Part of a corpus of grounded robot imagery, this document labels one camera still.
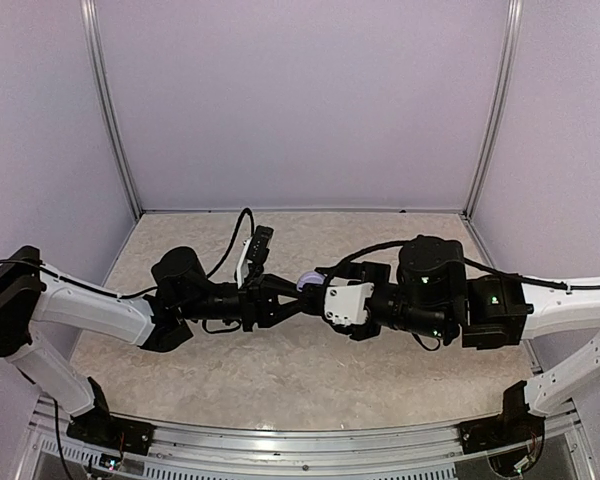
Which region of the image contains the left aluminium frame post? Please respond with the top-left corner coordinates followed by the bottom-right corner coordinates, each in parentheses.
top-left (80, 0), bottom-right (144, 222)

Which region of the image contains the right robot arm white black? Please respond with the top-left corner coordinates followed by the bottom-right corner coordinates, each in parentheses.
top-left (296, 235), bottom-right (600, 444)

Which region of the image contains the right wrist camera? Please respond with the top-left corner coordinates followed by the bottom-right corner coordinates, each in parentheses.
top-left (324, 283), bottom-right (374, 327)

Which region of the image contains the purple earbud charging case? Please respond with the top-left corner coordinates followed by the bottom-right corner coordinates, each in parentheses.
top-left (296, 271), bottom-right (326, 291)

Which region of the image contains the front aluminium rail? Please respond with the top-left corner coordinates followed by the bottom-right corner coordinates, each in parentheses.
top-left (14, 399), bottom-right (594, 479)

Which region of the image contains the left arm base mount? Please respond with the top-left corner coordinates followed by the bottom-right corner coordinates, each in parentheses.
top-left (66, 416), bottom-right (156, 456)

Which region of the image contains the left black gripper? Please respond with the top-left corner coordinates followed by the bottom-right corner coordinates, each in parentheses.
top-left (179, 273), bottom-right (311, 333)

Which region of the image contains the right aluminium frame post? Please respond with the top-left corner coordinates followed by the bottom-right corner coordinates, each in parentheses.
top-left (463, 0), bottom-right (523, 222)

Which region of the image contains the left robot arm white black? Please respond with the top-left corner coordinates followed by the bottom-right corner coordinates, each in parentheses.
top-left (0, 246), bottom-right (315, 445)

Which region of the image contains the aluminium frame post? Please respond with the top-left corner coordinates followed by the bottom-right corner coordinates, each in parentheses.
top-left (463, 0), bottom-right (523, 222)
top-left (80, 0), bottom-right (144, 222)

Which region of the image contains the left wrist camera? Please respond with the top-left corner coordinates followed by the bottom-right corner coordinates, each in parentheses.
top-left (235, 225), bottom-right (274, 288)

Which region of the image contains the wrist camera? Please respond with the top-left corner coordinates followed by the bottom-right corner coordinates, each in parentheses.
top-left (235, 225), bottom-right (274, 288)
top-left (324, 283), bottom-right (374, 327)

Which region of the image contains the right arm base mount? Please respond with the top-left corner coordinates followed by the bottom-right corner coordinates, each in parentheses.
top-left (457, 415), bottom-right (545, 455)

